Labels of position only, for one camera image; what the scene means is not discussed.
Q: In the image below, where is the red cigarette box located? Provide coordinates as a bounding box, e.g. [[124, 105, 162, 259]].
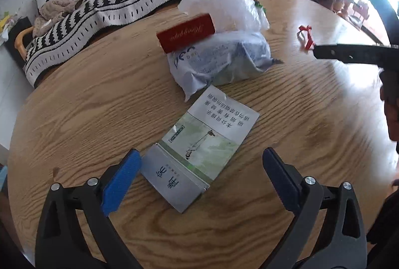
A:
[[156, 13, 216, 54]]

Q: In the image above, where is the red ribbon bow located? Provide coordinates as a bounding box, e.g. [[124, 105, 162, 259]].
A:
[[297, 25, 315, 51]]

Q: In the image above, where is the small green toy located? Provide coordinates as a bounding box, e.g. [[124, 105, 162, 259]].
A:
[[254, 0, 266, 14]]

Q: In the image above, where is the crumpled blue white wrapper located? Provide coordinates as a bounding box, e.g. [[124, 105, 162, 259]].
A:
[[167, 31, 283, 101]]

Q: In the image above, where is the white cabinet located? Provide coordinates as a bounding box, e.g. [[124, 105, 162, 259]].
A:
[[0, 46, 33, 150]]

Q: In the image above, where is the clear plastic bag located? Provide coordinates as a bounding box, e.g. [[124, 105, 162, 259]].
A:
[[178, 0, 270, 33]]

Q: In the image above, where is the beige clothing on sofa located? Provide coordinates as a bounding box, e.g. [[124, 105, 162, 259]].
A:
[[32, 0, 84, 38]]

